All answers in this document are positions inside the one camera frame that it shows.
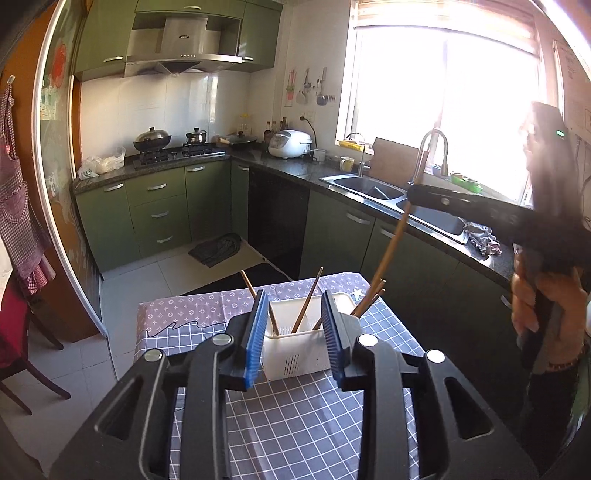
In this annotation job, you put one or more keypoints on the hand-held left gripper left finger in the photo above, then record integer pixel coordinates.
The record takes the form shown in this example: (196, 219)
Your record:
(255, 341)

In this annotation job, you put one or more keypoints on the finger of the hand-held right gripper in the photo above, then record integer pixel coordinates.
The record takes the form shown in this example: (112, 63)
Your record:
(461, 202)

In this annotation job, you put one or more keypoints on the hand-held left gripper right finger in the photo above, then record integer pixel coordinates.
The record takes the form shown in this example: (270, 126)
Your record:
(333, 341)

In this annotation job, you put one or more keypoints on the white plastic utensil holder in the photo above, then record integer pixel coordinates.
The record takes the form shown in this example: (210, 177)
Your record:
(295, 357)

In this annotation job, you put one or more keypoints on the person's right forearm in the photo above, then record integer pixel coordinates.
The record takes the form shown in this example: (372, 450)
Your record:
(554, 410)

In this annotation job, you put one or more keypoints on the person's right hand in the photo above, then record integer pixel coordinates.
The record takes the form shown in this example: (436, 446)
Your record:
(522, 295)

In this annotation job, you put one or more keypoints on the green sill tray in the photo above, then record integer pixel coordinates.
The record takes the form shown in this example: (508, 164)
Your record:
(465, 181)

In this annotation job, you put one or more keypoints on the crumpled grey rag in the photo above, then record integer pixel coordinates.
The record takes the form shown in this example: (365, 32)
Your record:
(482, 237)

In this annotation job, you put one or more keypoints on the tall steel kitchen faucet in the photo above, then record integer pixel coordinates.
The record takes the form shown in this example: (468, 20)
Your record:
(422, 157)

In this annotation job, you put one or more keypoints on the wooden cutting board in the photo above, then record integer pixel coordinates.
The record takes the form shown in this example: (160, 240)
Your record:
(392, 159)

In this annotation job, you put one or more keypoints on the blue checked tablecloth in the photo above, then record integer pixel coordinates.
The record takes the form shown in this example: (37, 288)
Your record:
(286, 420)

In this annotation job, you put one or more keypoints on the dark crumpled floor cloth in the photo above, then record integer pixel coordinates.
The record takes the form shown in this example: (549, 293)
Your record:
(217, 249)

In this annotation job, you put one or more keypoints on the stainless steel double sink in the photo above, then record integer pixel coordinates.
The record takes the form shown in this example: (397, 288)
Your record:
(360, 184)

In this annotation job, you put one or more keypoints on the small steel faucet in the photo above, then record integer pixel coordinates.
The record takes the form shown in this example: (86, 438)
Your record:
(361, 161)

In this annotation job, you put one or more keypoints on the pale yellow mug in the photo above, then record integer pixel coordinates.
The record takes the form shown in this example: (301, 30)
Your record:
(346, 163)

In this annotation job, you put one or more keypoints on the black built-in appliance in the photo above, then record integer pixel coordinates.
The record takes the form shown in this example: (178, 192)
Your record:
(277, 221)

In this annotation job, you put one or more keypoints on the yellow sponge tray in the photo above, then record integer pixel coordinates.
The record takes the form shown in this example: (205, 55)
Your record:
(351, 144)

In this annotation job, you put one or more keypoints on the kitchen window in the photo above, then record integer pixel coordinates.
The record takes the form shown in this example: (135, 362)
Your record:
(392, 92)

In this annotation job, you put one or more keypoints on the white mug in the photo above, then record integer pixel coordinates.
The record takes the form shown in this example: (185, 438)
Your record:
(318, 154)

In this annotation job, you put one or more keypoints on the dark granite countertop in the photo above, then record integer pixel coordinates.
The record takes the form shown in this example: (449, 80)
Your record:
(286, 167)

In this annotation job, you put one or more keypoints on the white rice cooker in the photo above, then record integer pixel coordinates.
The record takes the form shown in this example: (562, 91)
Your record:
(291, 144)

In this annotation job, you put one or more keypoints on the green base cabinets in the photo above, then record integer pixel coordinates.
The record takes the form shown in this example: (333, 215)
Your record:
(115, 221)

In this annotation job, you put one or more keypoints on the condiment bottles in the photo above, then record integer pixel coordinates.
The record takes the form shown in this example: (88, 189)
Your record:
(272, 131)

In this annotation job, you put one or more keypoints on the black gas stove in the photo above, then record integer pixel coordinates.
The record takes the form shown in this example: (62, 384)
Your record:
(178, 154)

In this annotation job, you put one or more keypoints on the frying pan with lid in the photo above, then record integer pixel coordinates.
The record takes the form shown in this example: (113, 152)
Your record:
(240, 138)

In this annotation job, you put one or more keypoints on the small dark cooking pot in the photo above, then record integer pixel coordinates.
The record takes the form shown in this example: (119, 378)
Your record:
(196, 137)

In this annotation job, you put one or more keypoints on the black wok with lid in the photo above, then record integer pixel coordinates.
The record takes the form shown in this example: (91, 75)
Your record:
(152, 139)

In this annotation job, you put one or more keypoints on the white plastic bag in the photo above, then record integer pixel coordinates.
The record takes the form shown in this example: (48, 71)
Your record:
(101, 165)

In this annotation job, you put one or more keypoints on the dark wooden red chair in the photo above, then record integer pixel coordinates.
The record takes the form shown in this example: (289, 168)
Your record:
(14, 332)

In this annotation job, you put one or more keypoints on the glass sliding door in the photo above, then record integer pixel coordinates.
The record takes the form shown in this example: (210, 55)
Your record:
(60, 184)

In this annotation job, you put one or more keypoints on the red checked apron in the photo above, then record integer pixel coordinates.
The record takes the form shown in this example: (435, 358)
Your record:
(18, 207)

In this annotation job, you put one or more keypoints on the steel range hood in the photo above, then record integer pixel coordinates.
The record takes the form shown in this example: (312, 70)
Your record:
(184, 46)

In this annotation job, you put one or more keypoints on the wall socket with plug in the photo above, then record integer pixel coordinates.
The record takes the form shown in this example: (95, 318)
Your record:
(308, 116)

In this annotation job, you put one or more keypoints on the hanging wall kitchen tools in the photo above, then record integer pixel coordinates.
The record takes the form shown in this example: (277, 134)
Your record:
(307, 87)

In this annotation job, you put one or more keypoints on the green wall cabinets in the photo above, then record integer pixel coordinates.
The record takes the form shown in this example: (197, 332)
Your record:
(261, 37)

